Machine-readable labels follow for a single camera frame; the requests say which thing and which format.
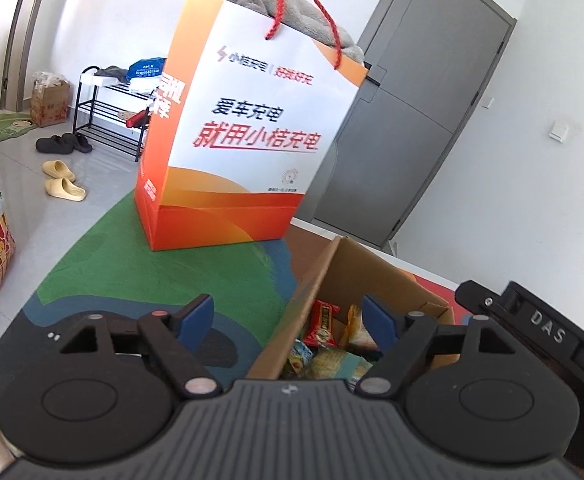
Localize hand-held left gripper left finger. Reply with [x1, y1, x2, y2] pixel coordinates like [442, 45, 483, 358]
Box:
[47, 294, 223, 402]

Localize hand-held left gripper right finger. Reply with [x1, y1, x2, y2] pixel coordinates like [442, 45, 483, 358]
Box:
[354, 294, 537, 400]

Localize brown cardboard box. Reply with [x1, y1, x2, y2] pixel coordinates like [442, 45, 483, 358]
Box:
[246, 235, 455, 381]

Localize yellow snack packet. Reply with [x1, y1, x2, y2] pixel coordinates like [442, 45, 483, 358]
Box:
[347, 305, 380, 351]

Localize red snack packet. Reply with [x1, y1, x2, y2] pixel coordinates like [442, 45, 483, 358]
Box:
[302, 300, 340, 348]

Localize yellow snack packets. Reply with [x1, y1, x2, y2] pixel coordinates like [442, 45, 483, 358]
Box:
[307, 347, 373, 383]

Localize colourful cat print mat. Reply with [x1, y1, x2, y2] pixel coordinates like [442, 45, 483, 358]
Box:
[0, 187, 472, 401]

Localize orange white paper bag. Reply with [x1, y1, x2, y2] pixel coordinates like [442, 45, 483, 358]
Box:
[134, 0, 367, 252]

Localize yellow slipper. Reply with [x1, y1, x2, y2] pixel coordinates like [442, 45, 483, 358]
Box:
[42, 160, 76, 181]
[45, 177, 87, 202]

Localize black slipper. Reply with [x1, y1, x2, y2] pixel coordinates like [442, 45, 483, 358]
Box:
[62, 132, 94, 153]
[35, 136, 75, 154]

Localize grey door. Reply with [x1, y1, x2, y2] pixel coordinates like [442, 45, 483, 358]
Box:
[312, 0, 517, 251]

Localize black metal shoe rack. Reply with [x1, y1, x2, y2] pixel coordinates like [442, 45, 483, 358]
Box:
[73, 66, 149, 162]

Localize blue bag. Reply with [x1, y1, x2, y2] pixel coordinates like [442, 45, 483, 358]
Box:
[126, 57, 167, 81]

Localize white tray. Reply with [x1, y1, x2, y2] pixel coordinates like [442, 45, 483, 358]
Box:
[79, 67, 133, 92]

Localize printed cardboard carton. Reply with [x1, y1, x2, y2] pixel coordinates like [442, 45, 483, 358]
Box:
[31, 72, 71, 128]

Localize dark clothing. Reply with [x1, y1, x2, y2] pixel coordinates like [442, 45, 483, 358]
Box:
[94, 65, 130, 81]

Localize green door mat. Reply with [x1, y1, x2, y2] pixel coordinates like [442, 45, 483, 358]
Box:
[0, 111, 38, 144]

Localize grey plush cloth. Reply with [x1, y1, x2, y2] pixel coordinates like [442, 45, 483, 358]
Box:
[202, 0, 365, 63]

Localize black door handle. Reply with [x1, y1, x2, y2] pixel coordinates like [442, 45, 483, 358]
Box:
[364, 62, 389, 87]

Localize brown door frame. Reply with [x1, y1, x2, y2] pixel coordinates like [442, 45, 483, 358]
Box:
[0, 0, 58, 111]

